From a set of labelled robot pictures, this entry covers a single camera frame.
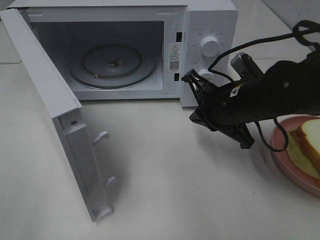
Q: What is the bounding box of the glass microwave turntable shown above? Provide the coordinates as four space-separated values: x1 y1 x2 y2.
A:
68 44 158 90

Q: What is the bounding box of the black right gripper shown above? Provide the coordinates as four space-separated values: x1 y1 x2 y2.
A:
181 69 255 149

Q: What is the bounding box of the upper white microwave knob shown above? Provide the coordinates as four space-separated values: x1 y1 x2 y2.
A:
200 35 221 58

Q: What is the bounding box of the white microwave knob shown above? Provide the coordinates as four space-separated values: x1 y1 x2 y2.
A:
200 35 221 58
197 68 214 82

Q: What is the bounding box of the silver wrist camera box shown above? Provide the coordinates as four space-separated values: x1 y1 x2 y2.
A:
230 52 264 82

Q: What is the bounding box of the white adjacent table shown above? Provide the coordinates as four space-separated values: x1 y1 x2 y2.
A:
229 0 315 61

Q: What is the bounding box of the white microwave oven body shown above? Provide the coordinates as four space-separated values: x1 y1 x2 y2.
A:
6 0 238 107

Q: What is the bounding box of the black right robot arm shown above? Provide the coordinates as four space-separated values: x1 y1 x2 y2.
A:
182 52 320 149

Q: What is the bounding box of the lower white microwave knob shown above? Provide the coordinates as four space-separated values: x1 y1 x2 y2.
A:
197 68 214 82

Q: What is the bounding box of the white microwave door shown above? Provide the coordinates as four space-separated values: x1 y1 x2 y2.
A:
0 8 116 222

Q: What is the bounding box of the black camera cable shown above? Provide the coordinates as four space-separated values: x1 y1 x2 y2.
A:
207 20 320 152

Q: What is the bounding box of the white bread sandwich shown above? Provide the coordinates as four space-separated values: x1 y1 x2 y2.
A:
286 118 320 188

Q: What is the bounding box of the pink round plate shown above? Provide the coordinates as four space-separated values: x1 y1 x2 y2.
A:
270 115 320 198

